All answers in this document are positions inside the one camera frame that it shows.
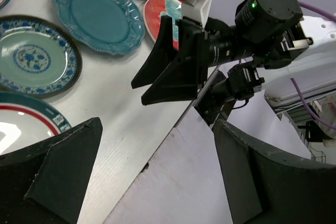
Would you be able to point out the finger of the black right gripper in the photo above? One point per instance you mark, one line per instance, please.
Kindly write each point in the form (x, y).
(159, 58)
(180, 80)

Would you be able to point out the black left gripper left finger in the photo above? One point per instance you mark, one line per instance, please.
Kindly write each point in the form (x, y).
(46, 182)

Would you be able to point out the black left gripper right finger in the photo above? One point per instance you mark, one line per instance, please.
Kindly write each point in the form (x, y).
(265, 184)

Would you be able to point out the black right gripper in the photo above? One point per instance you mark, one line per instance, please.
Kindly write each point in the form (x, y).
(269, 31)

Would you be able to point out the red teal crane plate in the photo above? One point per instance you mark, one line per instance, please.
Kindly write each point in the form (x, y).
(154, 10)

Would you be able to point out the white plate red green rim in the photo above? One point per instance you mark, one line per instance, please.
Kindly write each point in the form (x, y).
(27, 120)

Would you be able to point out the teal scalloped plate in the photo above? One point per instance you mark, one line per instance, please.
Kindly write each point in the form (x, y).
(110, 26)

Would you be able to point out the blue floral green plate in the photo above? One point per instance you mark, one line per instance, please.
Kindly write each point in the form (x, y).
(38, 58)

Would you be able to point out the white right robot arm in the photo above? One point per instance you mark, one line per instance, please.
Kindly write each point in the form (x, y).
(240, 84)

